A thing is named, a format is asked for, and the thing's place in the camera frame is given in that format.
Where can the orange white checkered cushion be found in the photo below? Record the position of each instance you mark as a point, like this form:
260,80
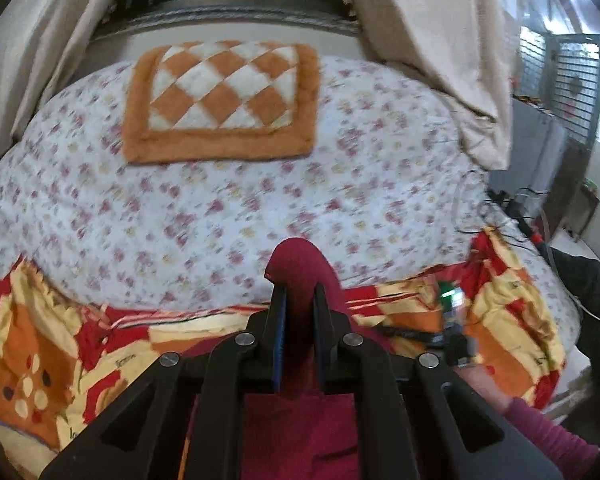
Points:
228,99

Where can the dark red t-shirt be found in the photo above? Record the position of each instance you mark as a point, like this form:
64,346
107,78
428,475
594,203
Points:
298,431

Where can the beige curtain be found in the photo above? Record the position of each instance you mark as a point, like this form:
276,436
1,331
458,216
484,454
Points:
455,46

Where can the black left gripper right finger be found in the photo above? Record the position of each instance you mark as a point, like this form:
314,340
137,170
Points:
416,419

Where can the right hand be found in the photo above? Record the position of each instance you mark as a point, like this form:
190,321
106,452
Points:
478,378

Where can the red orange cream blanket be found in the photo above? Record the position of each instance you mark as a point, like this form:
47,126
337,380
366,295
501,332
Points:
62,364

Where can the white floral quilt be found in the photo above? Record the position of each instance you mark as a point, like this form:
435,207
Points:
386,192

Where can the grey metal cabinet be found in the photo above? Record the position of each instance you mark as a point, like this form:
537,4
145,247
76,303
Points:
539,142

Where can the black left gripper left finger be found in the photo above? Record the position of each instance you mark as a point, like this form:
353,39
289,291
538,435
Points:
182,418

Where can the purple knit sleeve forearm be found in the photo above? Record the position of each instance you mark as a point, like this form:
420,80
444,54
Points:
572,455

